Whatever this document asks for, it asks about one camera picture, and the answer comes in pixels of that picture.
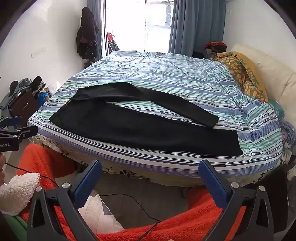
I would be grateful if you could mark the bed with striped sheet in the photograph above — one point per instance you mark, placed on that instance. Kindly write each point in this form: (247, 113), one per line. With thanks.
(173, 76)

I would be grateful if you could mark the balcony clutter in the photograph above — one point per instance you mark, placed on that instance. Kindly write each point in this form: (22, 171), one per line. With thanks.
(113, 44)

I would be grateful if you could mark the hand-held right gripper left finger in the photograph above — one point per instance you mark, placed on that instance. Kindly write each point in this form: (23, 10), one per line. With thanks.
(87, 178)

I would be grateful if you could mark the glass balcony door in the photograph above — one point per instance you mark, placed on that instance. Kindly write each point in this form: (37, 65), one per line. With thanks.
(129, 23)

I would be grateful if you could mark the black pants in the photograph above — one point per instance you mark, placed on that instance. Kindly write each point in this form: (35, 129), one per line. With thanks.
(138, 129)

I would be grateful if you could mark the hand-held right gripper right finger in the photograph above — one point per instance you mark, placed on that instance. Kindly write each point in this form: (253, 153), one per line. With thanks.
(212, 183)

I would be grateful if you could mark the cream cushion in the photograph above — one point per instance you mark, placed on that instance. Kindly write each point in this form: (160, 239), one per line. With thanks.
(275, 69)

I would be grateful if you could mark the blue patterned clothes pile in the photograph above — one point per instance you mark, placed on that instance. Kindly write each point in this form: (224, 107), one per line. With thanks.
(289, 132)

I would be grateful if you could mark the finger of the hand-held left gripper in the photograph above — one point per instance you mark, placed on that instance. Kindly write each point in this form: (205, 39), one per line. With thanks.
(12, 121)
(25, 132)

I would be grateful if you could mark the grey clothes pile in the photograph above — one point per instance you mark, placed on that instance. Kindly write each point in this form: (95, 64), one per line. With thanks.
(23, 83)

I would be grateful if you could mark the white quilted cloth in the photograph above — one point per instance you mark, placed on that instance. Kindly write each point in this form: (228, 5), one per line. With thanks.
(97, 213)

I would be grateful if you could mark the red and black clothes pile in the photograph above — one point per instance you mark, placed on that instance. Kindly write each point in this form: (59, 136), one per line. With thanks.
(215, 45)

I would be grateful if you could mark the blue curtain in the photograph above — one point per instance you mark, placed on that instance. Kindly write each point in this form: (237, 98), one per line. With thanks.
(196, 27)
(98, 14)

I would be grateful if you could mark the orange floral blanket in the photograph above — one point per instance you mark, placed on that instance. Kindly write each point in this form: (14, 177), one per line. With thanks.
(240, 69)

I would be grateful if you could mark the blue bag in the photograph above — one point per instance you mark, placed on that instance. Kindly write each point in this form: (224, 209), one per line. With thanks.
(44, 98)

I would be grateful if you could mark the teal cloth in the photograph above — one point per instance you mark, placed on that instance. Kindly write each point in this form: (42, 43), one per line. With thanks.
(277, 109)

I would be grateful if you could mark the brown wooden cabinet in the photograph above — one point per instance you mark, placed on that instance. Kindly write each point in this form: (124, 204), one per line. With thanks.
(24, 104)

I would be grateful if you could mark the hanging dark clothes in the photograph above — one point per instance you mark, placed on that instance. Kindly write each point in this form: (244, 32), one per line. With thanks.
(87, 34)

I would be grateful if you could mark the green garment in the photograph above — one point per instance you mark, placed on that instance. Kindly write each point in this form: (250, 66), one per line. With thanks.
(13, 227)

